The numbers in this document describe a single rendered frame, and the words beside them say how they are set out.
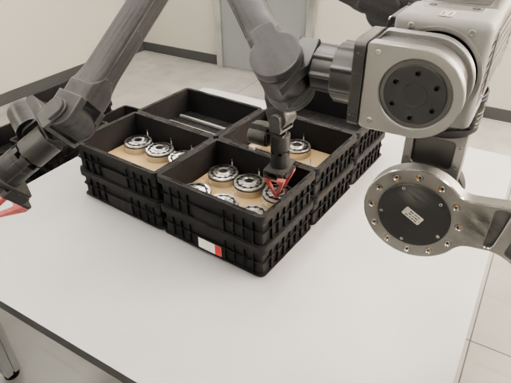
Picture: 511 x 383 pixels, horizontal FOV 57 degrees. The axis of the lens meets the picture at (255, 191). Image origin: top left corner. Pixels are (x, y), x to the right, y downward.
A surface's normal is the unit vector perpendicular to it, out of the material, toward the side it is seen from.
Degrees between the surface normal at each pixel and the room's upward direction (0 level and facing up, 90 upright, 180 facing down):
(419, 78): 90
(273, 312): 0
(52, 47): 90
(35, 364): 0
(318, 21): 90
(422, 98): 90
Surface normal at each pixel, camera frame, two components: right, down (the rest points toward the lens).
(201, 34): -0.51, 0.48
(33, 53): 0.86, 0.28
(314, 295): 0.00, -0.83
